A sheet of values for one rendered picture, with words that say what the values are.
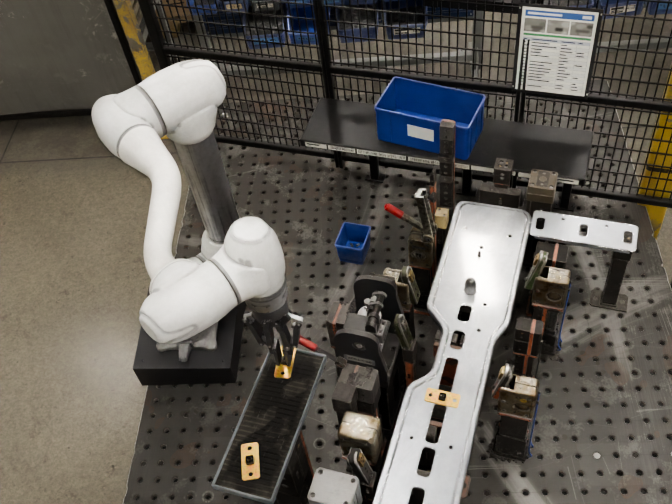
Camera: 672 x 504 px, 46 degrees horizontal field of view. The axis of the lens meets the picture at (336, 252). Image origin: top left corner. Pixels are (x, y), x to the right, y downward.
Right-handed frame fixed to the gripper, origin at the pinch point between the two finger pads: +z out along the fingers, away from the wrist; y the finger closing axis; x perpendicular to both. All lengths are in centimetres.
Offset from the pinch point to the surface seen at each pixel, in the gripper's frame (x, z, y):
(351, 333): 10.9, 7.1, 13.5
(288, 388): -3.3, 10.0, 0.5
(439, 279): 43, 26, 32
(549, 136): 99, 23, 63
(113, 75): 211, 88, -142
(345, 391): 0.5, 16.2, 12.7
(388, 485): -17.2, 26.0, 24.2
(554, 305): 40, 32, 63
